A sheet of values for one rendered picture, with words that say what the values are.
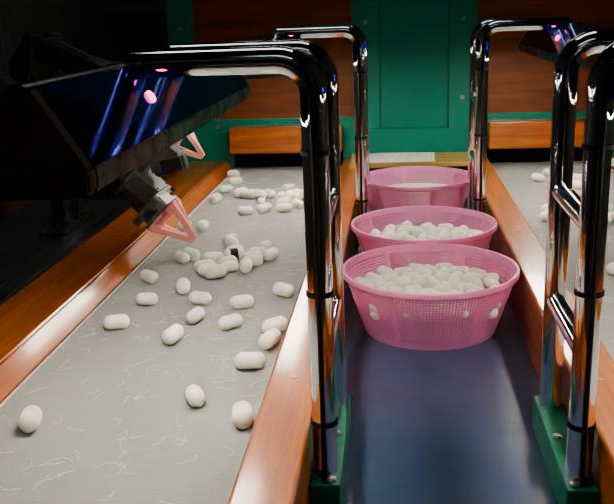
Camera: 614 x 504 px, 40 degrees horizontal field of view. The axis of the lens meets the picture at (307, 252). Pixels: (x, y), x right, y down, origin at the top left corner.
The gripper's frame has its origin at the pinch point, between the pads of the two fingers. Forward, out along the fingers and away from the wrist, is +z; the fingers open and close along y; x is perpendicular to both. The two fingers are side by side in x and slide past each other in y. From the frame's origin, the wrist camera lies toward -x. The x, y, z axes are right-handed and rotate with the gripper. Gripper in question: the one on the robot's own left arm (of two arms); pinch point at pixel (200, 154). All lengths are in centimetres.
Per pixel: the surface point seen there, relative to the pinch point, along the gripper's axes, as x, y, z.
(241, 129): -1.6, 38.5, 1.7
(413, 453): -16, -97, 46
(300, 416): -15, -106, 31
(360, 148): -25.3, -12.2, 25.6
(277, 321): -11, -78, 27
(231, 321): -6, -77, 22
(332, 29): -39.7, -11.5, 6.6
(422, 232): -23, -27, 44
